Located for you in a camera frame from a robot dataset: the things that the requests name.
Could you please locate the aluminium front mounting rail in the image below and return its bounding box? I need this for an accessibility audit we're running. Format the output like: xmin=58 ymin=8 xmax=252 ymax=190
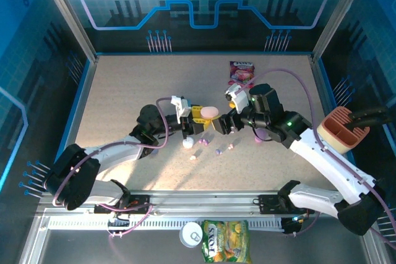
xmin=40 ymin=189 xmax=372 ymax=216

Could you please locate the red candy bag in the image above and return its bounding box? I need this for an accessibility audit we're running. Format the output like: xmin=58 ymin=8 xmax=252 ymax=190
xmin=228 ymin=61 xmax=256 ymax=88

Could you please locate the aluminium table side rail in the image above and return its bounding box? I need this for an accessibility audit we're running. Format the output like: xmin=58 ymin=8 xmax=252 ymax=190
xmin=60 ymin=56 xmax=100 ymax=166
xmin=309 ymin=55 xmax=344 ymax=122

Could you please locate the pink earbud charging case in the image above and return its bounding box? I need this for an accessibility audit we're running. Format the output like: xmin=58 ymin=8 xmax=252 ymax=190
xmin=200 ymin=106 xmax=218 ymax=120

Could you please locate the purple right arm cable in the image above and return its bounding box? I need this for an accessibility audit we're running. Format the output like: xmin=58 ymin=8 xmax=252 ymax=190
xmin=236 ymin=68 xmax=396 ymax=251

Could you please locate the grey metal shelf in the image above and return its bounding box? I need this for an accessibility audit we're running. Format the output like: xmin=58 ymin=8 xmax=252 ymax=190
xmin=18 ymin=214 xmax=387 ymax=264

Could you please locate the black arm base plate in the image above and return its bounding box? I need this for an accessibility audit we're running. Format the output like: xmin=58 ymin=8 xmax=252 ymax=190
xmin=258 ymin=194 xmax=315 ymax=215
xmin=94 ymin=194 xmax=153 ymax=215

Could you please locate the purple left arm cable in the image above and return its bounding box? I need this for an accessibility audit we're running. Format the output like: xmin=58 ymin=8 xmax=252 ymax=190
xmin=43 ymin=96 xmax=174 ymax=239

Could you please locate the white slotted cable duct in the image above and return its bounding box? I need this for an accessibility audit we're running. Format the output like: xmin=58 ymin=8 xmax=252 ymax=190
xmin=48 ymin=216 xmax=285 ymax=231

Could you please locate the cream terracotta utensil holder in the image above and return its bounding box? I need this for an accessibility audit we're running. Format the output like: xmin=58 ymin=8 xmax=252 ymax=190
xmin=317 ymin=105 xmax=371 ymax=155

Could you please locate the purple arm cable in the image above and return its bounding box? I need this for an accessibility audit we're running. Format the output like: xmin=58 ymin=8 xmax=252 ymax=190
xmin=236 ymin=68 xmax=396 ymax=251
xmin=43 ymin=96 xmax=174 ymax=239

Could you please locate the green yellow candy bag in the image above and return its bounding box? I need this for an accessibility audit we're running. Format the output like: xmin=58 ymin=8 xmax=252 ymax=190
xmin=200 ymin=219 xmax=253 ymax=264

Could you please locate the aluminium frame post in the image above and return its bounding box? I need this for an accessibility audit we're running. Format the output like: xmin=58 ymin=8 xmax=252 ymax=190
xmin=34 ymin=0 xmax=99 ymax=63
xmin=311 ymin=0 xmax=374 ymax=61

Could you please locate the mauve purple earbud charging case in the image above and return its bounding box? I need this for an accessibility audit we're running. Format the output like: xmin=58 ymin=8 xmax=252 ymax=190
xmin=253 ymin=127 xmax=270 ymax=143

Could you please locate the silver pull-tab tin can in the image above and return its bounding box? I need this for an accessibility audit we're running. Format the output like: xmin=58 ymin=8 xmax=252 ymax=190
xmin=179 ymin=221 xmax=204 ymax=249

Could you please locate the black utensil handle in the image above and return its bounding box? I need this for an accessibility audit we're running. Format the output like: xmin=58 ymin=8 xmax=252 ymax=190
xmin=348 ymin=105 xmax=396 ymax=130

